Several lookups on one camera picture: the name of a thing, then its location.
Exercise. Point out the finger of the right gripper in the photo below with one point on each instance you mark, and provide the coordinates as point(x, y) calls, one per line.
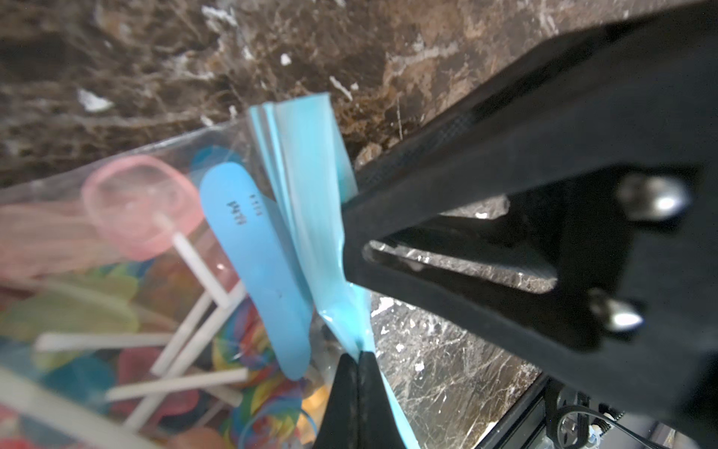
point(509, 317)
point(649, 100)

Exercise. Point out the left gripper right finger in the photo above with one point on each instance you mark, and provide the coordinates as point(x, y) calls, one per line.
point(377, 427)

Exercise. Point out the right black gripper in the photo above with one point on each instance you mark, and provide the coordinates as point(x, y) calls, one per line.
point(638, 278)

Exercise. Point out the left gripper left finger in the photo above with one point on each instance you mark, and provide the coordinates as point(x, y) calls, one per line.
point(340, 425)

